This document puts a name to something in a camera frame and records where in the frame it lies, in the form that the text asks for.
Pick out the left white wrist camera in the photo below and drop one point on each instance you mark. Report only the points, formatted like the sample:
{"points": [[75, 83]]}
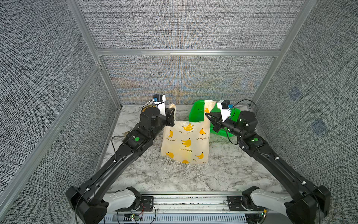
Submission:
{"points": [[159, 101]]}

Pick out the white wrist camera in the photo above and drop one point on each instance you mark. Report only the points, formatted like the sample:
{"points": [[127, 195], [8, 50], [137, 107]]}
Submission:
{"points": [[225, 108], [159, 101]]}

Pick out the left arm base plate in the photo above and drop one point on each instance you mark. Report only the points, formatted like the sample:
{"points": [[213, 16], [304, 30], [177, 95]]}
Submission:
{"points": [[142, 204]]}

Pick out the black handled fork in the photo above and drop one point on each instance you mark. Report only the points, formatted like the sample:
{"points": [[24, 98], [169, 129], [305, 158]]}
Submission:
{"points": [[134, 128]]}

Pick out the banana print plastic bag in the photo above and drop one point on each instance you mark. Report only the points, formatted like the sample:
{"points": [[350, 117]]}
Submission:
{"points": [[188, 142]]}

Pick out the patterned bowl with yellow food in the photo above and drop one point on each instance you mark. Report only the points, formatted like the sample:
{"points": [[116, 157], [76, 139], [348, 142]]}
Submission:
{"points": [[146, 105]]}

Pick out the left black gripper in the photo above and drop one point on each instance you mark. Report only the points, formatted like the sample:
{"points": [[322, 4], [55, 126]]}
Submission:
{"points": [[169, 117]]}

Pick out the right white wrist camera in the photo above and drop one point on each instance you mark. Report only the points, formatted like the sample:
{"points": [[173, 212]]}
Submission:
{"points": [[225, 108]]}

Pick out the aluminium front rail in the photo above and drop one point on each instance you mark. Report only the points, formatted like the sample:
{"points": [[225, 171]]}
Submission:
{"points": [[173, 203]]}

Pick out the green plastic basket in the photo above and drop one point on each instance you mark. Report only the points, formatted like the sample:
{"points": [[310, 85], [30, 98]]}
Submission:
{"points": [[197, 114]]}

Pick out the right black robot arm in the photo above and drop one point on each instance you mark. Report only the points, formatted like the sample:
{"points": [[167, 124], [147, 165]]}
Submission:
{"points": [[306, 204]]}

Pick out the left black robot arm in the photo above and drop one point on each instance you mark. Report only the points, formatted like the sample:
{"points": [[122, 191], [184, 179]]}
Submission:
{"points": [[87, 200]]}

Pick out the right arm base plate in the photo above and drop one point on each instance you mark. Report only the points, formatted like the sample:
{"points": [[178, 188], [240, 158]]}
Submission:
{"points": [[239, 203]]}

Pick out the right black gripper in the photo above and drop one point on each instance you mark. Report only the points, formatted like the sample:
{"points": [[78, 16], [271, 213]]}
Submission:
{"points": [[217, 122]]}

